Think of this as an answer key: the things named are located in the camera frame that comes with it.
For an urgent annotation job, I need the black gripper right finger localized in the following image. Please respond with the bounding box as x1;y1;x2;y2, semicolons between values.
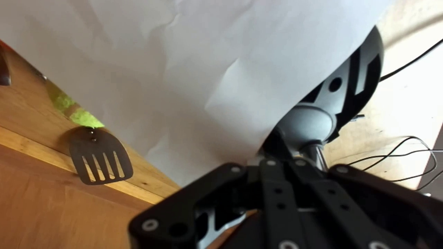
286;159;443;249

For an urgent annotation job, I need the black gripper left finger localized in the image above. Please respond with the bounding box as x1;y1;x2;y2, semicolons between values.
129;163;248;249

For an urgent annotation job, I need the grey gooseneck desk lamp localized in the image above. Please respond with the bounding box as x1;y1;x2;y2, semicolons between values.
261;28;384;172

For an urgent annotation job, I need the black slotted spatula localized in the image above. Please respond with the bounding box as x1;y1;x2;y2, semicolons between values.
68;127;133;186

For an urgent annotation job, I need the wooden roll-top desk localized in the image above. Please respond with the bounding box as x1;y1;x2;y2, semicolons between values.
0;0;443;249

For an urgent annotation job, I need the white paper sheet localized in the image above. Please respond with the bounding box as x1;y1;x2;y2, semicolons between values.
0;0;392;186

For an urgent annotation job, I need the yellow-green tennis ball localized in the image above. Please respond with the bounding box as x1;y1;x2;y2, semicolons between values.
46;83;104;129

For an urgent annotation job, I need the black usb cable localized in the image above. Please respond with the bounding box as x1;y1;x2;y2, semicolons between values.
344;36;443;186

